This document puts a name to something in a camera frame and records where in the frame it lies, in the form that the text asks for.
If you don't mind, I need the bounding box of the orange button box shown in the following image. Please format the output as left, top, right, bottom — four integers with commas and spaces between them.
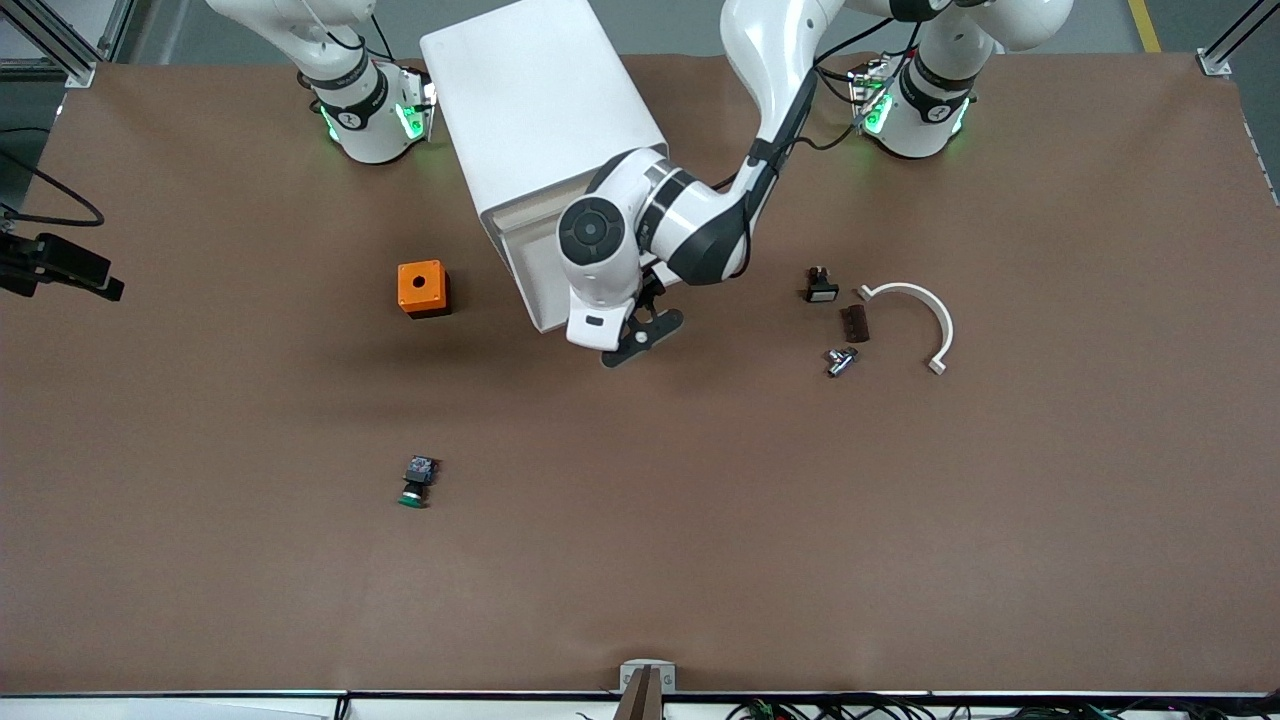
397, 260, 452, 320

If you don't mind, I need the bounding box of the green push button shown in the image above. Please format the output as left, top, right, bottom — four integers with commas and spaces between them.
397, 455, 439, 509

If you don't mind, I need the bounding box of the white curved plastic clip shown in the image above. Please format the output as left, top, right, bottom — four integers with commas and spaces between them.
857, 282, 956, 377

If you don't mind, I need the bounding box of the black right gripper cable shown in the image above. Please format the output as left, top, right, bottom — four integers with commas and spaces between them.
0, 150, 107, 229

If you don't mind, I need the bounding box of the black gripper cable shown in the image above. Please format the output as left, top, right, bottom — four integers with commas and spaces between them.
0, 150, 107, 229
700, 18, 923, 193

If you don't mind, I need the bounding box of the aluminium frame profile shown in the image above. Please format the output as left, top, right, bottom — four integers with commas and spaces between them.
1198, 0, 1280, 77
0, 0, 136, 86

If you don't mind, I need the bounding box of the black base cable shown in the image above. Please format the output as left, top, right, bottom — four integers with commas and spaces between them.
815, 60, 866, 111

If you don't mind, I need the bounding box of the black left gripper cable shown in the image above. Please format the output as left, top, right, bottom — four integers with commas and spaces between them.
700, 18, 923, 193

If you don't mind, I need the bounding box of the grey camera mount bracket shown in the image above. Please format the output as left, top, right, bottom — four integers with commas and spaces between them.
619, 659, 677, 720

